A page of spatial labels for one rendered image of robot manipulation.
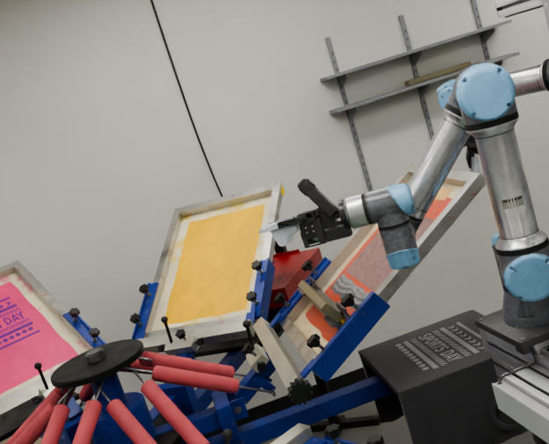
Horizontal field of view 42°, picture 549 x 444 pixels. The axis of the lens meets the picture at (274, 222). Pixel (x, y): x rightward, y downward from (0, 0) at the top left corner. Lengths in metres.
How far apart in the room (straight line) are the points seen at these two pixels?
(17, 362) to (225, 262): 0.96
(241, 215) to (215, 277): 0.37
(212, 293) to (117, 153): 1.47
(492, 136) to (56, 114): 3.13
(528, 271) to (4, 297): 2.51
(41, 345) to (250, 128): 1.87
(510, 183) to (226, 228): 1.95
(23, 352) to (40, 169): 1.43
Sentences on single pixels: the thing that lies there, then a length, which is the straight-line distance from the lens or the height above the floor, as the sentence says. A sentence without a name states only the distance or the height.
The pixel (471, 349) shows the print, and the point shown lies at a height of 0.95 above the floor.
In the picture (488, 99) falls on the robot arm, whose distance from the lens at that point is 1.59.
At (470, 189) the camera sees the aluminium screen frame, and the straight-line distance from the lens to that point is 2.26.
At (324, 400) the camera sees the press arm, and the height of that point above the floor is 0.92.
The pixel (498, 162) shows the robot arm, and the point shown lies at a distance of 1.64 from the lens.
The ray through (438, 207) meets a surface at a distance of 2.41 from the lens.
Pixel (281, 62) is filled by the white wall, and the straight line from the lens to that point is 4.42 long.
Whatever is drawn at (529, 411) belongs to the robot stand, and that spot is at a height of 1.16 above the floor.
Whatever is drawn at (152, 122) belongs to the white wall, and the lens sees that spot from 4.33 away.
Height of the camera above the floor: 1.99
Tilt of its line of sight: 10 degrees down
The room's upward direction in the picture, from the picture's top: 17 degrees counter-clockwise
